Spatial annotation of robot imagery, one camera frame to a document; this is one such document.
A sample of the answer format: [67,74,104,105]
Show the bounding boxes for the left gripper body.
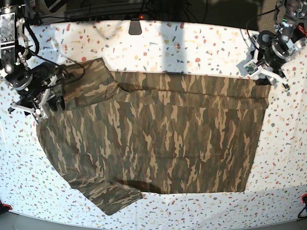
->
[243,45,290,91]

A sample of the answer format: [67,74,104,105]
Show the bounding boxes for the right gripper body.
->
[8,62,65,118]

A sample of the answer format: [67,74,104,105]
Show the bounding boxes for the camouflage T-shirt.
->
[36,59,270,215]

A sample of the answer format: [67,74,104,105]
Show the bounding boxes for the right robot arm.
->
[0,0,68,124]

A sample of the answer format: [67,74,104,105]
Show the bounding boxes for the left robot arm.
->
[244,0,307,91]

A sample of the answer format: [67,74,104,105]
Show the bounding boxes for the black power strip red light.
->
[96,14,153,21]

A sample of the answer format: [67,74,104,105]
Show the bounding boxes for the red clamp left corner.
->
[0,203,12,212]

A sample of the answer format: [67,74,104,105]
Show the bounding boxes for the red clamp corner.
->
[301,194,307,207]
[0,203,12,212]

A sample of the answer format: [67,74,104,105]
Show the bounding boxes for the red clamp right corner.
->
[301,194,307,207]

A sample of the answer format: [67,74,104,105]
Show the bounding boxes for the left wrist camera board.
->
[244,61,258,76]

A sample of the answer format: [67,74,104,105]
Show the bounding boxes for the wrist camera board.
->
[244,61,258,76]
[32,108,47,125]

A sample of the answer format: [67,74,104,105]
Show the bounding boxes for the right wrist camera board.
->
[32,108,47,125]

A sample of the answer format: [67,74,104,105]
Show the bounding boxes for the grey camera mount base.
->
[129,20,142,35]

